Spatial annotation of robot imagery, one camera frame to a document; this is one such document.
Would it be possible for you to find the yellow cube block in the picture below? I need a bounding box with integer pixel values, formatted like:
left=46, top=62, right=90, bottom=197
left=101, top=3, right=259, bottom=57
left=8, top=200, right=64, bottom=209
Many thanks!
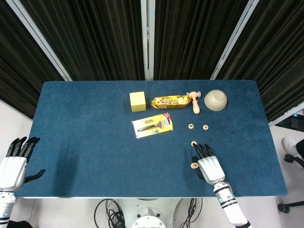
left=129, top=91, right=147, bottom=112

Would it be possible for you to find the black chair base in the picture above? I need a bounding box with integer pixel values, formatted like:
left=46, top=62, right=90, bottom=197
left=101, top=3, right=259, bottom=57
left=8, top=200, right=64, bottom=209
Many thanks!
left=284, top=153, right=304, bottom=171

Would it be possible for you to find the dark pleated curtain panel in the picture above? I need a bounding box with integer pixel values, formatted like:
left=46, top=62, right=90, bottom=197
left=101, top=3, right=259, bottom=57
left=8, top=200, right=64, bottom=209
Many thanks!
left=217, top=0, right=304, bottom=123
left=0, top=0, right=66, bottom=119
left=153, top=0, right=250, bottom=81
left=20, top=0, right=146, bottom=81

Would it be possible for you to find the beige upturned bowl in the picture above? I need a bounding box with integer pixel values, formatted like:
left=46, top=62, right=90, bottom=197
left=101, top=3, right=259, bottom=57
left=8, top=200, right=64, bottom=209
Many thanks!
left=204, top=89, right=228, bottom=112

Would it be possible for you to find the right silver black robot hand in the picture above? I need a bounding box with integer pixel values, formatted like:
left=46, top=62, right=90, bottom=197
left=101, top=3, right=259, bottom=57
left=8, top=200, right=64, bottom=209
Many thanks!
left=191, top=143, right=226, bottom=185

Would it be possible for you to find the blue velvet table cover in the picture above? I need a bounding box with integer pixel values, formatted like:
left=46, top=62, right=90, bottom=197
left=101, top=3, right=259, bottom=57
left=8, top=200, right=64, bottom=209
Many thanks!
left=13, top=80, right=288, bottom=198

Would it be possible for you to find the white sneaker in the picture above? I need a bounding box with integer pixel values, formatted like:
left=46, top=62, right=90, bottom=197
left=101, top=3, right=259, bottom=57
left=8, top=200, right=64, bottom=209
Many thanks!
left=282, top=136, right=298, bottom=155

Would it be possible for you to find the black trouser leg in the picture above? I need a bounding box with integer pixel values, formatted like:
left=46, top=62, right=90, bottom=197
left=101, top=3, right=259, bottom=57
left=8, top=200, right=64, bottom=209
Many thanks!
left=295, top=139, right=304, bottom=155

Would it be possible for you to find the black stand foot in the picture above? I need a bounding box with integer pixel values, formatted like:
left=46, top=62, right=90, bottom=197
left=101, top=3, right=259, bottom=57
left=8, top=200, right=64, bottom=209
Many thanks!
left=277, top=201, right=304, bottom=214

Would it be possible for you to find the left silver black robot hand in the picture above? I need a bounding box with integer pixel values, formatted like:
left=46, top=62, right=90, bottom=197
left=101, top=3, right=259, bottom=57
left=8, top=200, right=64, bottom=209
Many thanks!
left=0, top=137, right=46, bottom=192

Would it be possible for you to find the wooden toy hammer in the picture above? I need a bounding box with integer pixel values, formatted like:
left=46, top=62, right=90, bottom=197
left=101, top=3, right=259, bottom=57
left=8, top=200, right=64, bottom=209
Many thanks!
left=186, top=91, right=202, bottom=115

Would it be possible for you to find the white divider frame post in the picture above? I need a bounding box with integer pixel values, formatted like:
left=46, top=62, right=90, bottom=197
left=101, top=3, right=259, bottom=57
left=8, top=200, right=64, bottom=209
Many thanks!
left=140, top=0, right=155, bottom=81
left=5, top=0, right=73, bottom=82
left=209, top=0, right=260, bottom=81
left=268, top=101, right=304, bottom=127

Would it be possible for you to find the white robot torso base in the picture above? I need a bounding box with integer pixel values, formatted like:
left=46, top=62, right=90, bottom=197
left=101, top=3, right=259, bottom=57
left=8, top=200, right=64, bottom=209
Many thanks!
left=114, top=198, right=190, bottom=228

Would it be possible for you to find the black cable bundle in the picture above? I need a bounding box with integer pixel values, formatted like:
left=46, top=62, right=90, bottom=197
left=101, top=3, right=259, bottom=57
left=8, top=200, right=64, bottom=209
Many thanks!
left=179, top=198, right=204, bottom=228
left=94, top=198, right=126, bottom=228

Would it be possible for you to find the razor in blister pack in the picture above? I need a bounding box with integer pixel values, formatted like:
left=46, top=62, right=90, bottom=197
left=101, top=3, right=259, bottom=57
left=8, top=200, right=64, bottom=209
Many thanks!
left=131, top=113, right=175, bottom=140

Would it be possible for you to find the gold snack package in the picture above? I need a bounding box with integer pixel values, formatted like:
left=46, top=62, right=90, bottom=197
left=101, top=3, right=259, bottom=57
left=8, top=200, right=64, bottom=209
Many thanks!
left=150, top=95, right=192, bottom=110

